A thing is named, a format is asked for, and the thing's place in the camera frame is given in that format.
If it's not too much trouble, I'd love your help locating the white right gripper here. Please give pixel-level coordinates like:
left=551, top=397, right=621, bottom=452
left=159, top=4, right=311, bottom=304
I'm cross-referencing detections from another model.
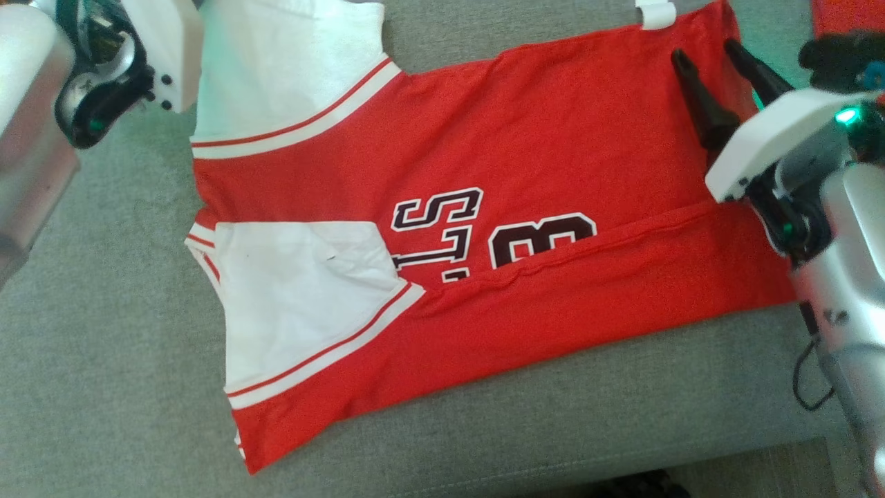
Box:
left=671, top=37, right=865, bottom=203

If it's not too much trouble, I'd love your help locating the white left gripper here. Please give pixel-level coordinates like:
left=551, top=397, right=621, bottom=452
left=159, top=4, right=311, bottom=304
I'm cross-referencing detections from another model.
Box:
left=119, top=0, right=205, bottom=115

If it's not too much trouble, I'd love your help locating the red and white jersey shirt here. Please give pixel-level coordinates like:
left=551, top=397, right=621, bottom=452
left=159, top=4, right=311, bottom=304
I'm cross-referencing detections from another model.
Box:
left=185, top=0, right=799, bottom=476

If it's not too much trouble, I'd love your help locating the folded plain red garment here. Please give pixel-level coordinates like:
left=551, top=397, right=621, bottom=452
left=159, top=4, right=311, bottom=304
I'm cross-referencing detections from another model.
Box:
left=810, top=0, right=885, bottom=39

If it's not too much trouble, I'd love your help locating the large grey sofa seat cushion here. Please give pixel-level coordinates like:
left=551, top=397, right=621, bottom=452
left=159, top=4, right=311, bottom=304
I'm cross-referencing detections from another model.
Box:
left=0, top=0, right=885, bottom=498

